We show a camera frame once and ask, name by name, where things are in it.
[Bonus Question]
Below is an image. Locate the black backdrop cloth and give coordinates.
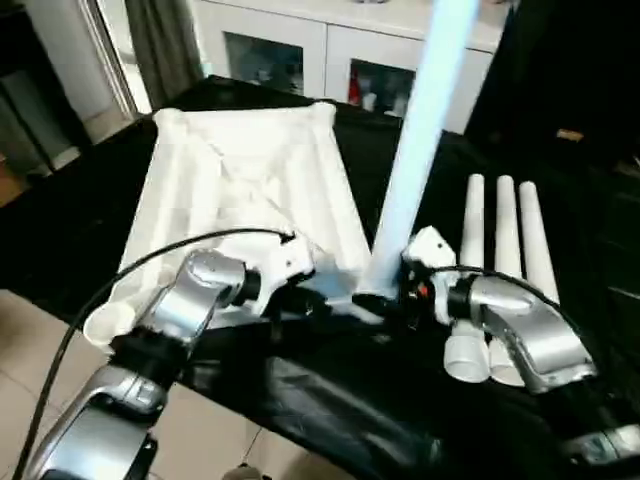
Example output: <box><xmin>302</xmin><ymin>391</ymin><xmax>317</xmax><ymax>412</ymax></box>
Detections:
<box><xmin>464</xmin><ymin>0</ymin><xmax>640</xmax><ymax>166</ymax></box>

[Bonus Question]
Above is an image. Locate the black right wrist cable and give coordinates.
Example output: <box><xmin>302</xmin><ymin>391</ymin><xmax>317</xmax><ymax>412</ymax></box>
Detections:
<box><xmin>433</xmin><ymin>266</ymin><xmax>591</xmax><ymax>351</ymax></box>

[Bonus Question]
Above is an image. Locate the grey curtain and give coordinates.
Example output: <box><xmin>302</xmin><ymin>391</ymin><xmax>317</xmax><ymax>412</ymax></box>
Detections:
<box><xmin>124</xmin><ymin>0</ymin><xmax>206</xmax><ymax>109</ymax></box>

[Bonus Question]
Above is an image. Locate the white glass-door cabinet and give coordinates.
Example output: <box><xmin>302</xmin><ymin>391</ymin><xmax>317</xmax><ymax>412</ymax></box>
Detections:
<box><xmin>192</xmin><ymin>0</ymin><xmax>506</xmax><ymax>135</ymax></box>

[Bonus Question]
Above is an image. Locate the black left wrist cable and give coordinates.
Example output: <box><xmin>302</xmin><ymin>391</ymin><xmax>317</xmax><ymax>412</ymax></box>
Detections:
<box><xmin>19</xmin><ymin>227</ymin><xmax>297</xmax><ymax>480</ymax></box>

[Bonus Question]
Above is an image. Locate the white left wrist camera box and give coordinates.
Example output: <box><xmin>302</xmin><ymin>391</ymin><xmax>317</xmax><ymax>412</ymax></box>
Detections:
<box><xmin>248</xmin><ymin>231</ymin><xmax>317</xmax><ymax>317</ymax></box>

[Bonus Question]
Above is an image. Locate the black work surface mat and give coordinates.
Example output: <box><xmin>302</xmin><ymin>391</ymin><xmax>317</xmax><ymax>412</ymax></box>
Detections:
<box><xmin>0</xmin><ymin>74</ymin><xmax>640</xmax><ymax>480</ymax></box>

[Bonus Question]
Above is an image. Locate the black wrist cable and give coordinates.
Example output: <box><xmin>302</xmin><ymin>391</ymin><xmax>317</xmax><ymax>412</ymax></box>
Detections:
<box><xmin>433</xmin><ymin>266</ymin><xmax>591</xmax><ymax>351</ymax></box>
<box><xmin>19</xmin><ymin>227</ymin><xmax>297</xmax><ymax>480</ymax></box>

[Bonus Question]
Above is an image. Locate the dark grey side cabinet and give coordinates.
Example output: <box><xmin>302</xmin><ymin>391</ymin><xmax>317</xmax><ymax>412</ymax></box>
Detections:
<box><xmin>0</xmin><ymin>0</ymin><xmax>94</xmax><ymax>177</ymax></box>

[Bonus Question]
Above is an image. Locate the brown round robot part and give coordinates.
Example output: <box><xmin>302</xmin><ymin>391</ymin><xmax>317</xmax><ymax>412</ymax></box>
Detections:
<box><xmin>224</xmin><ymin>463</ymin><xmax>266</xmax><ymax>480</ymax></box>

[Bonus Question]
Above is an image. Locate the white plastic table top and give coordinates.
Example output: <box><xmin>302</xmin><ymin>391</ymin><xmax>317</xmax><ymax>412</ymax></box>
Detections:
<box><xmin>82</xmin><ymin>99</ymin><xmax>385</xmax><ymax>351</ymax></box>

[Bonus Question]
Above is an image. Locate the white plastic table leg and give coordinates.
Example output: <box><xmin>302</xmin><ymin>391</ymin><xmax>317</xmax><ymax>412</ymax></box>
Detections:
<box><xmin>517</xmin><ymin>182</ymin><xmax>561</xmax><ymax>305</ymax></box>
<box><xmin>443</xmin><ymin>173</ymin><xmax>491</xmax><ymax>385</ymax></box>
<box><xmin>357</xmin><ymin>0</ymin><xmax>484</xmax><ymax>302</ymax></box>
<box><xmin>489</xmin><ymin>175</ymin><xmax>530</xmax><ymax>387</ymax></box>

